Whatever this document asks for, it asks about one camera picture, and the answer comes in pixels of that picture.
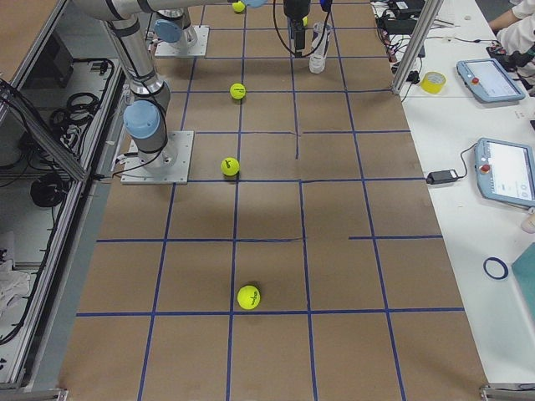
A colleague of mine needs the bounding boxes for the black power adapter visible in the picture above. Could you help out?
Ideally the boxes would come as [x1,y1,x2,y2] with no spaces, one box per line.
[425,170,460,185]

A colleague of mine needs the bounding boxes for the person in white sleeve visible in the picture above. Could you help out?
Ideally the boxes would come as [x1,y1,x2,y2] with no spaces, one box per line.
[489,0,534,53]

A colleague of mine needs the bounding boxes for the teal box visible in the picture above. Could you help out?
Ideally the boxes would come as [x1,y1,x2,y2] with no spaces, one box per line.
[512,243,535,321]

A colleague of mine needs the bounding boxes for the yellow tennis ball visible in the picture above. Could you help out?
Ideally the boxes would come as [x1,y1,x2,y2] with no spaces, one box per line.
[220,157,240,176]
[237,285,261,310]
[232,1,246,13]
[229,83,247,100]

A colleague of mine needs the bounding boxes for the clear tennis ball can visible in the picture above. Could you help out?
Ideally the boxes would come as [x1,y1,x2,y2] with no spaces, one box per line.
[308,23,332,74]

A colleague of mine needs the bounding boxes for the blue tape ring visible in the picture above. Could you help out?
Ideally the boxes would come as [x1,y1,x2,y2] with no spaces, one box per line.
[482,256,509,280]

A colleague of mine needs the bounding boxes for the yellow tape roll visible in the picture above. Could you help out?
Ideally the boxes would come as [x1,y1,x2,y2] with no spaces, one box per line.
[420,71,446,94]

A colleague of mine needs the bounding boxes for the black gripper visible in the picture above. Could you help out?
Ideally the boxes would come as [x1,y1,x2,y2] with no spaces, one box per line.
[283,0,310,56]

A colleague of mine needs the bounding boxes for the crumpled white cloth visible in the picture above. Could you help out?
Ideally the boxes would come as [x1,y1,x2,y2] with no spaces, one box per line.
[1,260,31,315]

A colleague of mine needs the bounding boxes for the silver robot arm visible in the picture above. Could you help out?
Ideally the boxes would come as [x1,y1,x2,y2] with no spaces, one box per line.
[151,7,309,58]
[74,0,214,113]

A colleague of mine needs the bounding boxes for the aluminium frame post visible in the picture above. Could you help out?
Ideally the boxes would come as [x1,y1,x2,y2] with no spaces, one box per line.
[391,0,443,94]

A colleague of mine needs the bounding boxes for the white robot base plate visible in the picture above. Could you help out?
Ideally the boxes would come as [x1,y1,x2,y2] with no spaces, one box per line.
[155,24,210,58]
[120,131,195,185]

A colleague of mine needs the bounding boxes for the blue teach pendant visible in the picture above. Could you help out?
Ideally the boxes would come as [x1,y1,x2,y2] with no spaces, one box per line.
[474,138,534,208]
[456,58,525,103]

